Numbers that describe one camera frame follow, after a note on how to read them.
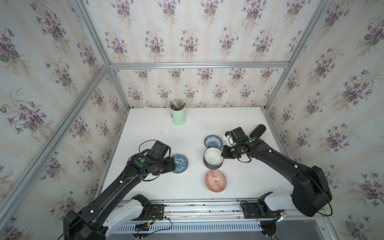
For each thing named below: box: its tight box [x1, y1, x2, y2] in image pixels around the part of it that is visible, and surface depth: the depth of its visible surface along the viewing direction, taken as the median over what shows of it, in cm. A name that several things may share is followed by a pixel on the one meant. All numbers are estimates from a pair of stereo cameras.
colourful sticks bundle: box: [169, 98, 186, 111], surface depth 106 cm
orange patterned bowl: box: [205, 170, 227, 193], surface depth 83 cm
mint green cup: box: [170, 106, 187, 126], surface depth 106 cm
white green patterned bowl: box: [203, 147, 225, 166], surface depth 88 cm
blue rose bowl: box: [204, 134, 223, 149], surface depth 100 cm
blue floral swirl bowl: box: [172, 154, 189, 174], surface depth 90 cm
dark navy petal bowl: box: [203, 159, 224, 170], surface depth 84 cm
